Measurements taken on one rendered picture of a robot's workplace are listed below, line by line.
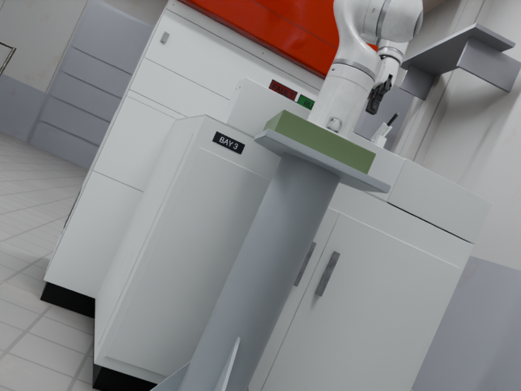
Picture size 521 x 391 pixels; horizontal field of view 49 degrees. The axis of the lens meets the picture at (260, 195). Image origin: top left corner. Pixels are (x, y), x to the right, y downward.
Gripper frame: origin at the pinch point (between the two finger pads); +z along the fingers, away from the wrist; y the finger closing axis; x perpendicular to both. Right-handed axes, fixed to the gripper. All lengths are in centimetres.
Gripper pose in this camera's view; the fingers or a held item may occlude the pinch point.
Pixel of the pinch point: (372, 106)
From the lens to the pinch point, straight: 178.0
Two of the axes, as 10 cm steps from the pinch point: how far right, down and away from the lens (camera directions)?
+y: 3.6, -0.8, -9.3
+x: 8.7, 3.9, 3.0
